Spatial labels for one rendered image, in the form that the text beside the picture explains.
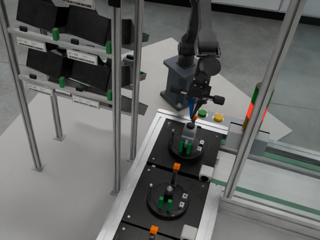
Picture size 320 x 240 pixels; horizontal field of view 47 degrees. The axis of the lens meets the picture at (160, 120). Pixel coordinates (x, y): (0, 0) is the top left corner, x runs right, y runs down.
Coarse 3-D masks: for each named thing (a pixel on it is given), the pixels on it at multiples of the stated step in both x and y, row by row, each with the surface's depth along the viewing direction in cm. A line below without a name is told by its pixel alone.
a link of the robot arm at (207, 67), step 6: (198, 54) 120; (204, 54) 120; (210, 54) 114; (216, 54) 123; (204, 60) 116; (210, 60) 115; (216, 60) 115; (204, 66) 115; (210, 66) 115; (216, 66) 115; (204, 72) 116; (210, 72) 115; (216, 72) 115
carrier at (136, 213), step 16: (144, 176) 130; (160, 176) 131; (144, 192) 125; (160, 192) 123; (176, 192) 124; (192, 192) 127; (128, 208) 120; (144, 208) 121; (160, 208) 119; (176, 208) 119; (192, 208) 122; (144, 224) 117; (160, 224) 117; (176, 224) 118; (192, 224) 118
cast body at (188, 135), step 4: (188, 124) 132; (192, 124) 133; (196, 124) 134; (184, 128) 132; (188, 128) 132; (192, 128) 132; (196, 128) 133; (184, 132) 133; (188, 132) 132; (192, 132) 131; (184, 136) 134; (188, 136) 133; (192, 136) 133; (184, 140) 134; (188, 140) 134; (192, 140) 133; (184, 144) 133
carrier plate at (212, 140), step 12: (168, 120) 151; (168, 132) 146; (204, 132) 148; (156, 144) 141; (216, 144) 144; (156, 156) 137; (168, 156) 137; (204, 156) 139; (216, 156) 139; (168, 168) 134; (180, 168) 134; (192, 168) 134
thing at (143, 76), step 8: (72, 64) 111; (80, 64) 110; (88, 64) 109; (104, 64) 129; (72, 72) 112; (80, 72) 111; (88, 72) 110; (96, 72) 109; (104, 72) 108; (128, 72) 118; (144, 72) 133; (80, 80) 112; (88, 80) 111; (96, 80) 109; (104, 80) 108; (128, 80) 121; (96, 88) 110; (104, 88) 109
